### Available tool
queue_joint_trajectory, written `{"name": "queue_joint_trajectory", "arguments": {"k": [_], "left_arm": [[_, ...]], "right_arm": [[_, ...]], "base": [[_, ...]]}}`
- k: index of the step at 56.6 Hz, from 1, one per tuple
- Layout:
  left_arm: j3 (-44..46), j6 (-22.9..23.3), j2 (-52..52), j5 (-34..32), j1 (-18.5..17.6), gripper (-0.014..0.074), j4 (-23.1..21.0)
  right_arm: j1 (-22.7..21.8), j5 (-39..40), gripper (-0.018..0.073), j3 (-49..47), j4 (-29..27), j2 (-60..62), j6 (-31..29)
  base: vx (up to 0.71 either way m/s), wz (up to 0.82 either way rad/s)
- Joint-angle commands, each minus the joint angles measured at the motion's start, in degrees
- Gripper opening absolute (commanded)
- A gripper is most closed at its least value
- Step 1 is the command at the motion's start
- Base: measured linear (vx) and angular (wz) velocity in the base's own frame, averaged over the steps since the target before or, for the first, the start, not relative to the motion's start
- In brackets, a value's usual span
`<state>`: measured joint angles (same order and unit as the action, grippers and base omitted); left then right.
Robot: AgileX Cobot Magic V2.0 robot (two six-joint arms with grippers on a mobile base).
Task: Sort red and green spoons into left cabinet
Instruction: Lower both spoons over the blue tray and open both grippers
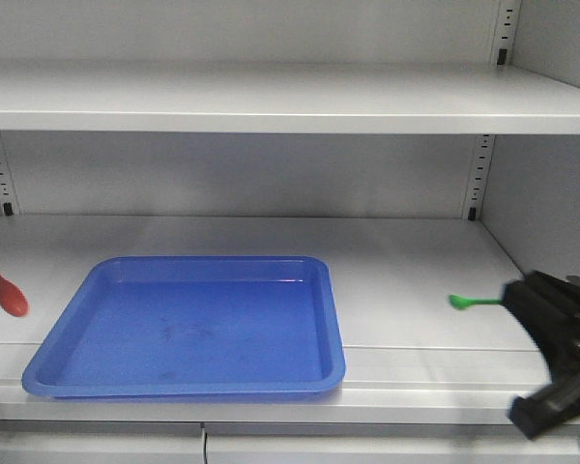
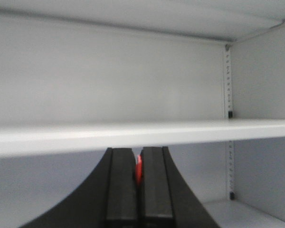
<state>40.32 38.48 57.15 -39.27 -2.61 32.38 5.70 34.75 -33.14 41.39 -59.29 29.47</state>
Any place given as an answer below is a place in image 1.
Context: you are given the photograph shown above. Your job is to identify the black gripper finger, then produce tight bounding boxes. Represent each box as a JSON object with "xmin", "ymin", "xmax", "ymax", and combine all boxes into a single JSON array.
[
  {"xmin": 508, "ymin": 372, "xmax": 580, "ymax": 439},
  {"xmin": 502, "ymin": 271, "xmax": 580, "ymax": 381}
]

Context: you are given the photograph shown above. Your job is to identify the green plastic spoon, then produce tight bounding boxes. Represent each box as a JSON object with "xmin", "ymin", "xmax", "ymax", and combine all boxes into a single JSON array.
[{"xmin": 448, "ymin": 294, "xmax": 502, "ymax": 310}]

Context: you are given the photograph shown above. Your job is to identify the red plastic spoon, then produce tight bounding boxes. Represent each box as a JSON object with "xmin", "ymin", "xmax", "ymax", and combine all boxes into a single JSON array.
[{"xmin": 0, "ymin": 274, "xmax": 29, "ymax": 317}]

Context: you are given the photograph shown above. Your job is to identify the grey metal cabinet shelf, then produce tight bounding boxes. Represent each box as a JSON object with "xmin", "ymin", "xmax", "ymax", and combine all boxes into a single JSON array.
[{"xmin": 0, "ymin": 60, "xmax": 580, "ymax": 135}]

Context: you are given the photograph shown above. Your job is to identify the blue plastic tray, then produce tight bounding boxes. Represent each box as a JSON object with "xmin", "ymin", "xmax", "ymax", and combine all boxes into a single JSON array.
[{"xmin": 22, "ymin": 256, "xmax": 346, "ymax": 401}]

